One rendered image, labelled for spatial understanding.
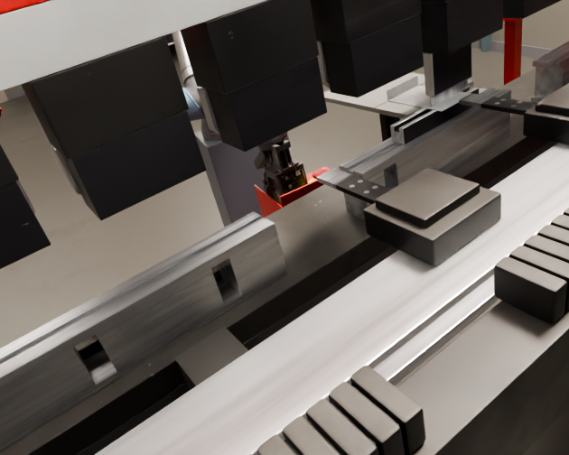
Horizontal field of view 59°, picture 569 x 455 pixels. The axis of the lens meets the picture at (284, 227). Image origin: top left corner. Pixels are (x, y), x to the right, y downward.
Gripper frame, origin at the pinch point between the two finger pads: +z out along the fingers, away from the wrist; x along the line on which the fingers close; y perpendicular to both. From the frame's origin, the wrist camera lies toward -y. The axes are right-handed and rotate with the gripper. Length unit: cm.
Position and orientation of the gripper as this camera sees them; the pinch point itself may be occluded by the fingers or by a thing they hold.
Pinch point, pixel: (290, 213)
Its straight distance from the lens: 122.9
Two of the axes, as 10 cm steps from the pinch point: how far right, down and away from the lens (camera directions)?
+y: 4.3, 3.2, -8.4
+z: 2.5, 8.6, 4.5
